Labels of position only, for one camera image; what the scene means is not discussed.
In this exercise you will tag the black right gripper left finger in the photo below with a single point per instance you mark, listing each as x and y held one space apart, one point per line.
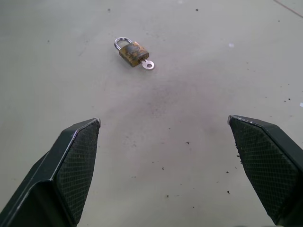
59 179

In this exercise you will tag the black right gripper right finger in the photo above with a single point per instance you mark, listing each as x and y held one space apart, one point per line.
267 170

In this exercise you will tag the small silver key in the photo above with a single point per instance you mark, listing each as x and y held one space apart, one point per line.
148 65

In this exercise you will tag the brass padlock with steel shackle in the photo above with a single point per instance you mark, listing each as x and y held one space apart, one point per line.
132 51

